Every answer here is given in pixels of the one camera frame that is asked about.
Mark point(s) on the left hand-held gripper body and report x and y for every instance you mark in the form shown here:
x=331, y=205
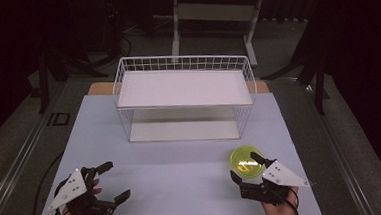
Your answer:
x=71, y=188

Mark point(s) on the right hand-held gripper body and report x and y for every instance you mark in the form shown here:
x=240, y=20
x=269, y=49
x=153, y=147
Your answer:
x=281, y=176

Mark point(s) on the green plastic bowl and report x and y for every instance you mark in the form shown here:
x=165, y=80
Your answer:
x=243, y=161

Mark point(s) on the person's right hand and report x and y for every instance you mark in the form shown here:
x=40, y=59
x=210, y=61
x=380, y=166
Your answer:
x=281, y=212

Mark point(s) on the pale table cover sheet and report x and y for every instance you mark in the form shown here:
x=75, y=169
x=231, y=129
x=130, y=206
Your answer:
x=176, y=175

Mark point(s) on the black tripod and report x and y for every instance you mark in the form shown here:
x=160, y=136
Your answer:
x=317, y=76

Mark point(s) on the black stand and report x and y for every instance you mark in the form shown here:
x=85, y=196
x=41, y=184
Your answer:
x=43, y=83

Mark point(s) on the metal floor rail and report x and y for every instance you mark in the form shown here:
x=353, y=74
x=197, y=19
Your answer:
x=15, y=171
x=341, y=151

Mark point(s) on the black square floor frame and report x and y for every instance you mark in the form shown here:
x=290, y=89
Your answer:
x=59, y=119

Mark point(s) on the white metal desk frame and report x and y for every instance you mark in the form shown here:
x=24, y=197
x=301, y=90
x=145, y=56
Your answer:
x=212, y=12

